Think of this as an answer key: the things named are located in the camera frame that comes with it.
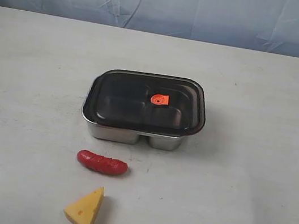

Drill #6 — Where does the yellow toy cheese wedge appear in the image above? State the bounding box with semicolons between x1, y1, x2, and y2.
63;187;104;224

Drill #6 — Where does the red toy sausage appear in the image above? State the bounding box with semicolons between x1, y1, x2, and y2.
76;150;128;176

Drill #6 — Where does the dark transparent lunch box lid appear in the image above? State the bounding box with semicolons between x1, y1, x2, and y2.
80;62;212;143

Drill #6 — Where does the stainless steel lunch box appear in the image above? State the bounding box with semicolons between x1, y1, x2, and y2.
76;62;212;157

